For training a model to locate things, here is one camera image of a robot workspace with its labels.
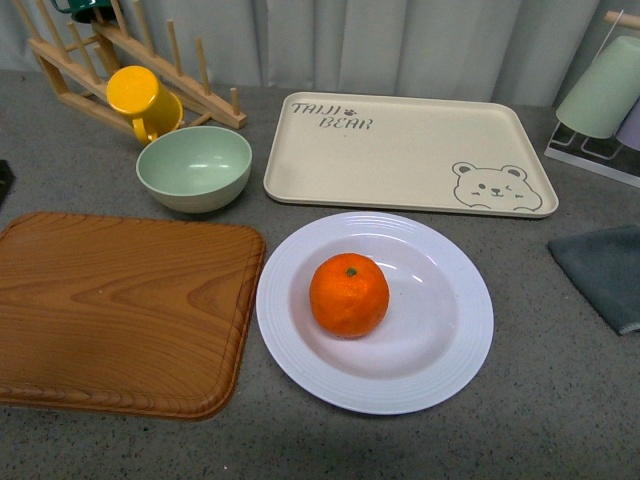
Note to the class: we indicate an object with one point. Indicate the orange fruit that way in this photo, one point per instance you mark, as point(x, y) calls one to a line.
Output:
point(349, 295)

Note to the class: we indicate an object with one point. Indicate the white ridged plate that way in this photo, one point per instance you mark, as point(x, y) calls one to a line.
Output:
point(432, 342)

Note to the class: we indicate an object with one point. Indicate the beige bear tray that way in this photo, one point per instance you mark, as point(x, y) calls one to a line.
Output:
point(406, 153)

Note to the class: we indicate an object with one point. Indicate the green bowl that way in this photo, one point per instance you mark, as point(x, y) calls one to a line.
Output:
point(196, 169)

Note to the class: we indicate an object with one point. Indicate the brown wooden tray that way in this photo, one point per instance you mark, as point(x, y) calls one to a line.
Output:
point(123, 315)

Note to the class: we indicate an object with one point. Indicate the yellow mug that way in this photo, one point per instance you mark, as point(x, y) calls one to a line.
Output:
point(152, 110)

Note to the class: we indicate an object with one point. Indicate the grey curtain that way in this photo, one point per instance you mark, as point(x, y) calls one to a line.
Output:
point(510, 52)

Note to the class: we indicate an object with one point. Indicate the grey microfibre cloth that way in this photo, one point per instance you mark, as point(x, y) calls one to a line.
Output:
point(604, 266)

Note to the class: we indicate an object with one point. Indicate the wooden dish rack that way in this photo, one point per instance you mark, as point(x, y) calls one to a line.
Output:
point(75, 81)

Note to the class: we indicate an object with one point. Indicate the green plastic cup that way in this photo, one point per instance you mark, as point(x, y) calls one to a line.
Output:
point(603, 96)

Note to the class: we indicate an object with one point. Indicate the purple plastic cup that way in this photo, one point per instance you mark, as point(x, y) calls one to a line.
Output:
point(628, 133)

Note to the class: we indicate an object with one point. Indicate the dark green mug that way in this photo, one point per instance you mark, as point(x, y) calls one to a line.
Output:
point(85, 11)

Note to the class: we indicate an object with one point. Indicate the white wire cup rack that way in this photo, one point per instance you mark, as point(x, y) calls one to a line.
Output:
point(606, 157)

